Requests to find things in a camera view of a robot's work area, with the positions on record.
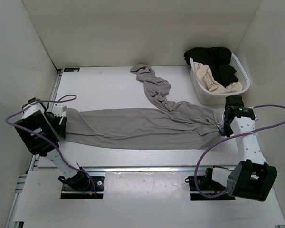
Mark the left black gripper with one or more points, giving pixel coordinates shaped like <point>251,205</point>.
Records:
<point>60,129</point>

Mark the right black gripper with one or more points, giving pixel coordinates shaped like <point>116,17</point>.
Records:
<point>224,132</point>

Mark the grey trousers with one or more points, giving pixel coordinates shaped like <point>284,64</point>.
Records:
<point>168,125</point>

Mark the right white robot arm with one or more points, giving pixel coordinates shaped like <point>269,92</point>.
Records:
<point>252,178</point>

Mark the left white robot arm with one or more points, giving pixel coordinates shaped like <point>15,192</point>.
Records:
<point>41,129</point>

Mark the beige trousers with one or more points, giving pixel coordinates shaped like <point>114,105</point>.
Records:
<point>204,75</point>

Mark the black trousers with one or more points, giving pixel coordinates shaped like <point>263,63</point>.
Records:
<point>218,59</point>

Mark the white laundry basket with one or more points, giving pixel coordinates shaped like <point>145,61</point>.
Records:
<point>209,98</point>

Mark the black label sticker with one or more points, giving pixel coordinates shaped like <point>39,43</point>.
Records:
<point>71,69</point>

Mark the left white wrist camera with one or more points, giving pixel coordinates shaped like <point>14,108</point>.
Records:
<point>59,110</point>

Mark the left aluminium rail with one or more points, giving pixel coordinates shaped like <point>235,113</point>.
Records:
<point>35,158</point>

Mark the aluminium rail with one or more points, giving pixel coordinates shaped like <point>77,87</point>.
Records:
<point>142,169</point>
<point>35,158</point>

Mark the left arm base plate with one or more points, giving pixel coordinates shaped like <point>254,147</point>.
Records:
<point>81,187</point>

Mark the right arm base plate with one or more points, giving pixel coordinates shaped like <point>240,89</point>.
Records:
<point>211,188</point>

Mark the front aluminium rail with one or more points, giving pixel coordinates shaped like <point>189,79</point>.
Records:
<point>142,169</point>

